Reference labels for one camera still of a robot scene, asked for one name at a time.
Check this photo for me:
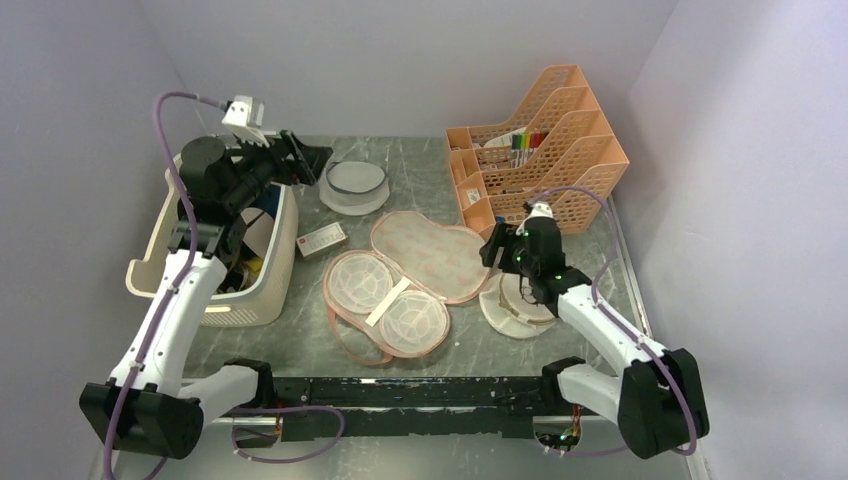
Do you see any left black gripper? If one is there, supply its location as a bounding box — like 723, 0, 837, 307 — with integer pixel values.
224, 126, 333, 212

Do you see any floral pink laundry bag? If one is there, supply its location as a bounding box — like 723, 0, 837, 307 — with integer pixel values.
322, 211, 489, 365

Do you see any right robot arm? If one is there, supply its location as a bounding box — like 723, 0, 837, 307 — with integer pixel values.
480, 217, 710, 459

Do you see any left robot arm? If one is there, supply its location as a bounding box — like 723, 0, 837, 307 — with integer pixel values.
79, 130, 333, 459

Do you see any round white mesh bag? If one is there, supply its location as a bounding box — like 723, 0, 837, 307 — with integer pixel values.
318, 161, 390, 216

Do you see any cream laundry basket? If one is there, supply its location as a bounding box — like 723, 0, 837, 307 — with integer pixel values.
125, 137, 298, 327

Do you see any small white red box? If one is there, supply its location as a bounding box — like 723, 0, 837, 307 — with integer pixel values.
296, 222, 348, 258

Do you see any coloured markers set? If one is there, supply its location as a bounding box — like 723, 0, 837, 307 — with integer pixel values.
510, 132, 548, 152

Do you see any orange file organizer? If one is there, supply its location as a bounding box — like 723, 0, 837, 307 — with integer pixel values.
445, 64, 630, 238

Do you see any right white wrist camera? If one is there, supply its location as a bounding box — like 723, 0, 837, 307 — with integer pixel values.
520, 201, 553, 229

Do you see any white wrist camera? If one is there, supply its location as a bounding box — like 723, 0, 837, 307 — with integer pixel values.
221, 95, 270, 147
520, 201, 553, 229

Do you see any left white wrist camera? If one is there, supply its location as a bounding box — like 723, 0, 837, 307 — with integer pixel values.
221, 95, 270, 147

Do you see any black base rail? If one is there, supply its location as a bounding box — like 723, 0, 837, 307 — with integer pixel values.
227, 376, 573, 442

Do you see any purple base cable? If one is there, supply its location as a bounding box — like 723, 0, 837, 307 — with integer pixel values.
230, 405, 346, 465

